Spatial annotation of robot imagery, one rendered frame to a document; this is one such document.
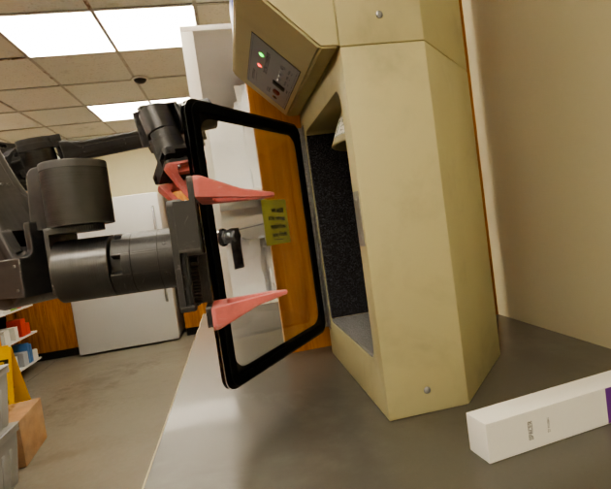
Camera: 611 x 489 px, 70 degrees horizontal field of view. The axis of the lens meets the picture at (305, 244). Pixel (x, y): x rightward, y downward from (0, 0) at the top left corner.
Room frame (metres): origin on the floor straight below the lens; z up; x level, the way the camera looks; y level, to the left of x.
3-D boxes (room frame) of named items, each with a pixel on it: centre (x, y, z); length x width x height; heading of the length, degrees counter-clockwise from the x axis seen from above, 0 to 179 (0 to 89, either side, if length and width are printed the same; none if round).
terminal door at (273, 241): (0.71, 0.06, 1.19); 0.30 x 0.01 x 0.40; 151
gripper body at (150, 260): (0.41, 0.14, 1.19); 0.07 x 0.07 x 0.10; 9
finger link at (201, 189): (0.43, 0.07, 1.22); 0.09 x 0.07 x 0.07; 99
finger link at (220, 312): (0.42, 0.07, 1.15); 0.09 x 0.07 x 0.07; 99
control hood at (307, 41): (0.69, 0.01, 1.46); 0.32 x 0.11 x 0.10; 9
